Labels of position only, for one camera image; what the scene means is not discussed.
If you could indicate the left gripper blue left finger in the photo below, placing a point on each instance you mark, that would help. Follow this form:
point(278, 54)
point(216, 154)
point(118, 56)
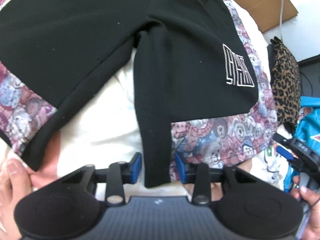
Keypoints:
point(135, 167)

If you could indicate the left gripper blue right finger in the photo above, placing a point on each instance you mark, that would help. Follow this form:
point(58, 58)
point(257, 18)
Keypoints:
point(181, 167)

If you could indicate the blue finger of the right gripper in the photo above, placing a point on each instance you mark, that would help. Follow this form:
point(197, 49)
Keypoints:
point(285, 153)

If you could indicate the black shorts with patterned trim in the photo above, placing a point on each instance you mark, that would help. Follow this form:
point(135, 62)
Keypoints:
point(198, 85)

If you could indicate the person right hand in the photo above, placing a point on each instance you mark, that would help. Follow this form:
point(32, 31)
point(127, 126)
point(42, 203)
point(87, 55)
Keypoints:
point(307, 193)

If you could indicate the person left hand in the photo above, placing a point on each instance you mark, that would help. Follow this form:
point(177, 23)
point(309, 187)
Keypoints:
point(18, 181)

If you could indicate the blue cartoon print fabric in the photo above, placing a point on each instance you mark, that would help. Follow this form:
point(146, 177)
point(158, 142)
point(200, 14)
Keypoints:
point(308, 127)

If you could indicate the cream cartoon print blanket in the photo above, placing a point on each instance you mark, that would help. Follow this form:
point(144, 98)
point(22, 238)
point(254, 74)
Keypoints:
point(106, 131)

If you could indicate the leopard print bag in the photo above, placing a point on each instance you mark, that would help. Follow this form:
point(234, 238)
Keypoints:
point(285, 84)

